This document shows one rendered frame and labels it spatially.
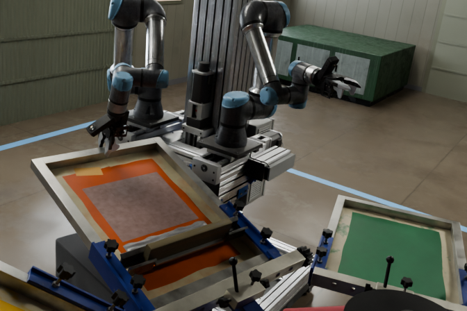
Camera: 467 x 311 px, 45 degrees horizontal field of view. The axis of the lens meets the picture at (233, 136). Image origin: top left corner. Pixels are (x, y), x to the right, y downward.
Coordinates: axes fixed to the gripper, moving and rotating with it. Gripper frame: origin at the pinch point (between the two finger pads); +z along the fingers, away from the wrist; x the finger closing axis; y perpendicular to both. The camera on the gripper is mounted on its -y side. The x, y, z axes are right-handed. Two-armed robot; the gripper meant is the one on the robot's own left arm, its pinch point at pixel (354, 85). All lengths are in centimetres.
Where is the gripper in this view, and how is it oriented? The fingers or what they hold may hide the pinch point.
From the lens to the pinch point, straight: 215.8
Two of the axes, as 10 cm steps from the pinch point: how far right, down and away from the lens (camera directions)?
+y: 0.0, 9.2, 4.0
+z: 5.4, 3.4, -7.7
